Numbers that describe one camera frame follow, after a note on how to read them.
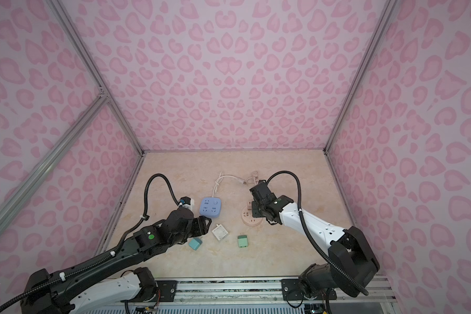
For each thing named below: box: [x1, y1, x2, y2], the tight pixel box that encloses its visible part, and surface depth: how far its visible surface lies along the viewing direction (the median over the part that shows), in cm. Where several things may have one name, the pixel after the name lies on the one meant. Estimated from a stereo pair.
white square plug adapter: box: [211, 223, 229, 241], surface depth 87 cm
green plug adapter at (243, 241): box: [237, 234, 249, 248], surface depth 86 cm
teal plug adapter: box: [188, 237, 203, 251], surface depth 84 cm
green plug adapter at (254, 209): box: [251, 200, 258, 218], surface depth 78 cm
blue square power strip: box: [199, 196, 222, 218], surface depth 95 cm
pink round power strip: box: [241, 206, 263, 227], surface depth 92 cm
